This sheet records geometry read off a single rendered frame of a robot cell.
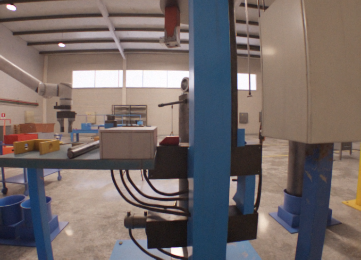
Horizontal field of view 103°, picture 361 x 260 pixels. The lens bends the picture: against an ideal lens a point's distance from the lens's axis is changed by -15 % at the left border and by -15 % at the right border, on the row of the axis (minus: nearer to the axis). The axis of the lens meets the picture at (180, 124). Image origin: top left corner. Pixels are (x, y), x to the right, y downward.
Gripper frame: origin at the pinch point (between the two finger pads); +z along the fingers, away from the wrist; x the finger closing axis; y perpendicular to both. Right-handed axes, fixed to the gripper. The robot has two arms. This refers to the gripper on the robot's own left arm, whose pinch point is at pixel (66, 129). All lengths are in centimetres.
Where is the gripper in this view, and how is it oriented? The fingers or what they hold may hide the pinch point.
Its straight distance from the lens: 141.6
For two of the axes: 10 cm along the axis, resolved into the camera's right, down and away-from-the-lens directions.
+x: -9.9, 0.0, 1.5
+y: 1.5, -0.2, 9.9
